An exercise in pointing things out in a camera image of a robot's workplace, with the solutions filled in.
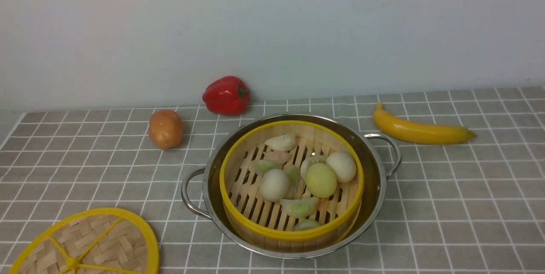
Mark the yellow banana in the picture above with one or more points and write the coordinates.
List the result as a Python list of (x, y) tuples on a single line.
[(419, 133)]

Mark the white round bun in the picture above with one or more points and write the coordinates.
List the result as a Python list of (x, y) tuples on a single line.
[(344, 166), (274, 185)]

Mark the yellow woven steamer lid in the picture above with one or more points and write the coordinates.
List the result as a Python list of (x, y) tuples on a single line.
[(96, 241)]

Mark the pale green dumpling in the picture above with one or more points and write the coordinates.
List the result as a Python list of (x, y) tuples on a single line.
[(299, 208)]

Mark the yellow round bun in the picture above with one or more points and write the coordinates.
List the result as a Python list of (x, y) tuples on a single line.
[(321, 180)]

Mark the brown potato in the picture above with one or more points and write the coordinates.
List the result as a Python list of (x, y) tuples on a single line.
[(165, 129)]

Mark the red bell pepper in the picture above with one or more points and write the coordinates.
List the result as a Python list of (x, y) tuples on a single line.
[(228, 96)]

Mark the white dumpling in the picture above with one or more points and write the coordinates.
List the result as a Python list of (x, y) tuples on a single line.
[(282, 143)]

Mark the stainless steel pot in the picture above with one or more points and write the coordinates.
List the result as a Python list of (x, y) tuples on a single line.
[(380, 157)]

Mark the yellow bamboo steamer basket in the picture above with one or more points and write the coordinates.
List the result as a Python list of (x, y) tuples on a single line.
[(264, 224)]

